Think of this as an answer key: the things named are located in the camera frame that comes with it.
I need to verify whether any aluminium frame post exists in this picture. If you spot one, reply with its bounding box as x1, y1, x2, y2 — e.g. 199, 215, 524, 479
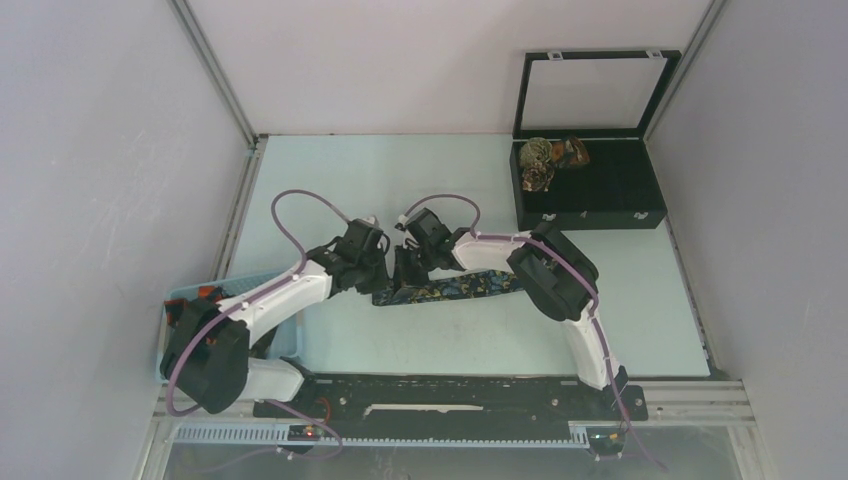
645, 0, 729, 141
166, 0, 260, 148

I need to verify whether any purple cable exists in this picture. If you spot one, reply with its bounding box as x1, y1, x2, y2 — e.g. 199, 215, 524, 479
164, 189, 346, 462
400, 193, 670, 478

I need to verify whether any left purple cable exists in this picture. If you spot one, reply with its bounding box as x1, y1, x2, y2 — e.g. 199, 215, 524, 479
164, 189, 346, 462

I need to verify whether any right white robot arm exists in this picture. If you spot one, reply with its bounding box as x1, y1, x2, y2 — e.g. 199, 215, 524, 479
396, 208, 622, 418

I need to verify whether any light blue plastic basket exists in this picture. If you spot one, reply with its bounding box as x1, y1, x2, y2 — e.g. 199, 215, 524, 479
153, 270, 303, 385

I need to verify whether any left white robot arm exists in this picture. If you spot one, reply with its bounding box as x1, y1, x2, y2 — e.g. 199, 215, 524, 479
160, 218, 389, 417

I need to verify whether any orange black striped tie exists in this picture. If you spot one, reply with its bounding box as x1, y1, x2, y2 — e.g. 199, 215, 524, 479
163, 285, 230, 328

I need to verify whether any orange brown rolled tie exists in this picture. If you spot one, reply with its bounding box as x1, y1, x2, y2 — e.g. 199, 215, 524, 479
551, 136, 590, 169

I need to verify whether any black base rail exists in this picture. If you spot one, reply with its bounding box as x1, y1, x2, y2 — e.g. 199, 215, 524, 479
289, 374, 649, 440

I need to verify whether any green rolled tie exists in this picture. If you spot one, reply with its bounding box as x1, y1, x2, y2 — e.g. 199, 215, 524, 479
519, 137, 553, 168

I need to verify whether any aluminium frame post right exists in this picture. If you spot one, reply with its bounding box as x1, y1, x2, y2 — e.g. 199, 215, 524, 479
645, 0, 729, 141

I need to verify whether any blue floral necktie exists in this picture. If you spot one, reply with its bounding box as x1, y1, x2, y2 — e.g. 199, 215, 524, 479
371, 270, 524, 307

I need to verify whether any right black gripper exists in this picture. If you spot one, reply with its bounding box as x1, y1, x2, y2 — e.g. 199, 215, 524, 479
388, 243, 438, 299

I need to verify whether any aluminium frame post left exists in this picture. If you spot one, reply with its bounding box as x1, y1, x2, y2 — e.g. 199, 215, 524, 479
166, 0, 260, 148

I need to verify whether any grey cable duct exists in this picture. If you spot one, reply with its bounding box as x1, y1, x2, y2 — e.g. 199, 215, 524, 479
174, 423, 590, 450

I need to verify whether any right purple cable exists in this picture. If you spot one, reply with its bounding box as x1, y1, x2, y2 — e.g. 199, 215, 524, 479
400, 193, 670, 478

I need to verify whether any black display box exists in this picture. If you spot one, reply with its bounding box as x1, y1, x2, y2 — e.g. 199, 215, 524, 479
510, 49, 682, 230

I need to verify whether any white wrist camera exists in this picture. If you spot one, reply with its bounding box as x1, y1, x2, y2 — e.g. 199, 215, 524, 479
395, 212, 410, 231
363, 215, 380, 230

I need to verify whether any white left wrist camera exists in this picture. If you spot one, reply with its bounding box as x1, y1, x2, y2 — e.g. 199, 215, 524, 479
363, 215, 380, 230

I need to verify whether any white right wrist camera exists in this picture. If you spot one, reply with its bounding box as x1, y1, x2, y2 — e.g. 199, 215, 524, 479
395, 212, 410, 231

